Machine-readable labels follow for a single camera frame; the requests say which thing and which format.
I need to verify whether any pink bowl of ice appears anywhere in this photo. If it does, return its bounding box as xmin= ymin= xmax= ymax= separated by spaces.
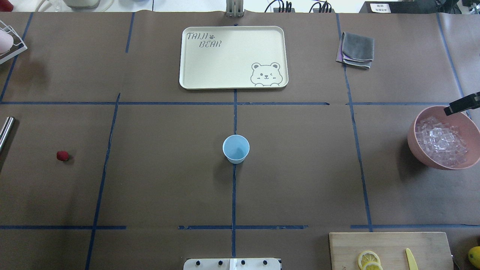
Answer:
xmin=407 ymin=106 xmax=480 ymax=170

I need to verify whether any light blue plastic cup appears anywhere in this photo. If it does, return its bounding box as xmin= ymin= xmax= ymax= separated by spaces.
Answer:
xmin=222 ymin=135 xmax=250 ymax=164

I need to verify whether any black label box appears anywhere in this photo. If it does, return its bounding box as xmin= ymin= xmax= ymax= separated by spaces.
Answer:
xmin=358 ymin=0 xmax=437 ymax=14

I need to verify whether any folded grey cloth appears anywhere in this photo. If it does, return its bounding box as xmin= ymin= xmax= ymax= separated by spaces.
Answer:
xmin=336 ymin=32 xmax=374 ymax=69

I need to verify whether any whole yellow lemon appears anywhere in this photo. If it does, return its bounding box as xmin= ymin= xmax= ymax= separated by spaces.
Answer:
xmin=468 ymin=246 xmax=480 ymax=269

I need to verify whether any wooden cutting board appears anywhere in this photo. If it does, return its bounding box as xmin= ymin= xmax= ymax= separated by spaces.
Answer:
xmin=329 ymin=232 xmax=454 ymax=270

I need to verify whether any yellow plastic knife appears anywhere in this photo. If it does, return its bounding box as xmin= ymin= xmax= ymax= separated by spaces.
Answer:
xmin=405 ymin=248 xmax=419 ymax=270

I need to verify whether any cream bear serving tray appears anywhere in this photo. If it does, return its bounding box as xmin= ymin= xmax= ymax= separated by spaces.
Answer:
xmin=179 ymin=26 xmax=289 ymax=90

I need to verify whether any red strawberry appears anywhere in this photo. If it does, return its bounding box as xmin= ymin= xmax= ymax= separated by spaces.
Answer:
xmin=55 ymin=151 xmax=70 ymax=161

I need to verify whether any steel muddler black tip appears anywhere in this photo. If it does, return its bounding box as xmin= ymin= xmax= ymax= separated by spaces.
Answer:
xmin=0 ymin=116 xmax=15 ymax=152

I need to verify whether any red bottle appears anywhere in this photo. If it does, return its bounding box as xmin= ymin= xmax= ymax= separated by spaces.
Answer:
xmin=0 ymin=0 xmax=14 ymax=12

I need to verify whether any aluminium frame post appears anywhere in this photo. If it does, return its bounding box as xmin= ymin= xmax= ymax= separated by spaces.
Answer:
xmin=226 ymin=0 xmax=245 ymax=18

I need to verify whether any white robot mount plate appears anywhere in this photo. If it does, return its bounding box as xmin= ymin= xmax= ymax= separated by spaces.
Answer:
xmin=183 ymin=258 xmax=282 ymax=270

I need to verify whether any white wire cup rack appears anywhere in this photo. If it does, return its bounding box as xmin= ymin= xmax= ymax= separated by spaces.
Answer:
xmin=0 ymin=20 xmax=28 ymax=65

